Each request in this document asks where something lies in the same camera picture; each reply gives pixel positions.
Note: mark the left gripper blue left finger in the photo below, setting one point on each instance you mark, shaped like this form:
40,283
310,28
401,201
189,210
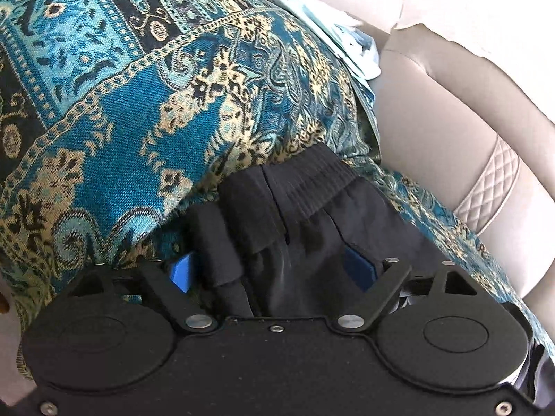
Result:
166,287

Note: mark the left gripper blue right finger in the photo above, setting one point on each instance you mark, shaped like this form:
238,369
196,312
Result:
380,286

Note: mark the black pants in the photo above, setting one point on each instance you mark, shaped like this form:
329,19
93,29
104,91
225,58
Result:
273,244

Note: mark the beige leather sofa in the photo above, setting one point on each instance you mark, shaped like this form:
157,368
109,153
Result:
465,107

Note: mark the teal patterned sofa throw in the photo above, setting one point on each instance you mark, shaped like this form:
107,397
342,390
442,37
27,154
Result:
117,115

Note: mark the light blue white cloth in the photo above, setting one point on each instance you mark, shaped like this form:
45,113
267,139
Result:
341,33

